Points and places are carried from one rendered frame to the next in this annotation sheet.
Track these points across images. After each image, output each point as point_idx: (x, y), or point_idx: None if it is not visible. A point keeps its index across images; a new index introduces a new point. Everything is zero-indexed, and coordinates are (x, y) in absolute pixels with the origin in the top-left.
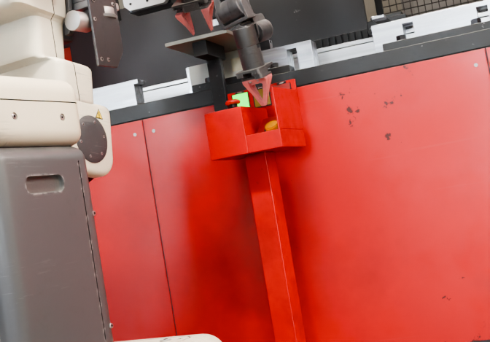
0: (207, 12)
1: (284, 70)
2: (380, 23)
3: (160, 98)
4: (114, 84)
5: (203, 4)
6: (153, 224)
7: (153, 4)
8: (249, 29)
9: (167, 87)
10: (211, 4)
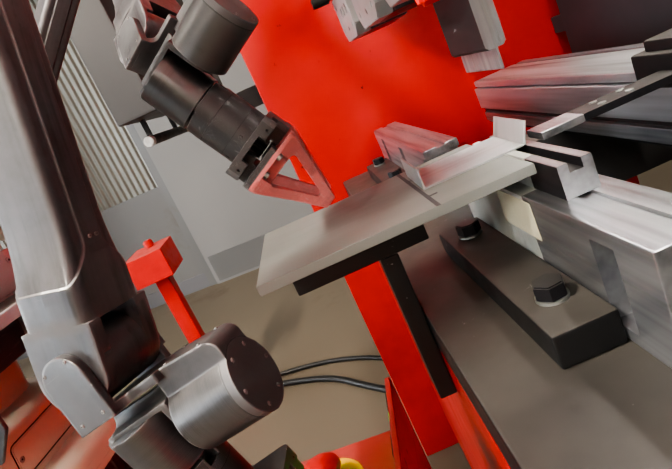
0: (260, 194)
1: (545, 343)
2: None
3: (562, 106)
4: None
5: (256, 166)
6: (456, 418)
7: (373, 21)
8: (118, 454)
9: (565, 87)
10: (270, 161)
